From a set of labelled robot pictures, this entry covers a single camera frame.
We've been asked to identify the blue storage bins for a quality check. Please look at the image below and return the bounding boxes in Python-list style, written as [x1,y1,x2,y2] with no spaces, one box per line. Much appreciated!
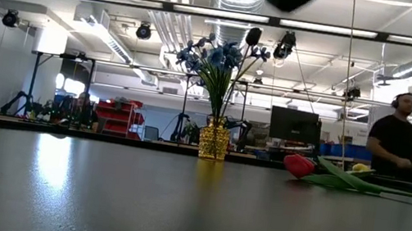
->
[318,139,374,163]

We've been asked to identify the thin hanging cable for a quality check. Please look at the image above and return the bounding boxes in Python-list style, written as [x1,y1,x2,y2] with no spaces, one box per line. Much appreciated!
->
[325,0,371,170]

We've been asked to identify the black ceiling spotlight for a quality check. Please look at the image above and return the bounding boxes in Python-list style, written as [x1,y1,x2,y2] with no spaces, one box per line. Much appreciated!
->
[134,20,154,42]
[271,29,299,62]
[343,84,363,102]
[1,7,23,29]

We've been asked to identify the overhead light bar frame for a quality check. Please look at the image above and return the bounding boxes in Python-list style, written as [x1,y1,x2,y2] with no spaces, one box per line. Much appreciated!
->
[81,0,412,52]

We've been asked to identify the black computer monitor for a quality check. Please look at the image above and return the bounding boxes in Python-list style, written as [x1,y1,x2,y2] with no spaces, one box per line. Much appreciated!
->
[267,105,326,147]

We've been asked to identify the person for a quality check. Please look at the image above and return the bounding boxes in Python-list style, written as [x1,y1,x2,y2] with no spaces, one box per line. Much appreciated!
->
[361,87,412,183]
[62,89,105,133]

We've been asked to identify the blue artificial flower bunch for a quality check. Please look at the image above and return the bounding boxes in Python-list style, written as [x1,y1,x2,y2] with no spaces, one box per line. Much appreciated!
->
[165,28,273,135]

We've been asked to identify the red shelf cart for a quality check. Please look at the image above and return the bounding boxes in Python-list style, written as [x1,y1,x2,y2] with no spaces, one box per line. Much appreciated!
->
[91,93,149,142]

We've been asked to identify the grey office chair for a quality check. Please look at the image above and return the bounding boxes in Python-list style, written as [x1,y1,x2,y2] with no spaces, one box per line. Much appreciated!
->
[143,125,161,143]

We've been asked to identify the black tall stand frame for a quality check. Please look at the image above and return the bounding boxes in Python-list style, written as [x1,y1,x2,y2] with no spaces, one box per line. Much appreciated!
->
[21,47,98,127]

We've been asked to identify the red artificial tulip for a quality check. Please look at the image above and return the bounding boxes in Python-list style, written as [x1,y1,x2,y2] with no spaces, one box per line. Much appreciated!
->
[280,151,412,203]

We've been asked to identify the yellow artificial tulip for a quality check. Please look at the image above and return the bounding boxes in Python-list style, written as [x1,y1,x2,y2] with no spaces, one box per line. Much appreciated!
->
[351,161,377,176]

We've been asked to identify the yellow textured glass vase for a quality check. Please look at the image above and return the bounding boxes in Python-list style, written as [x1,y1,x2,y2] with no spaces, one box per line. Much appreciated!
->
[195,114,233,163]

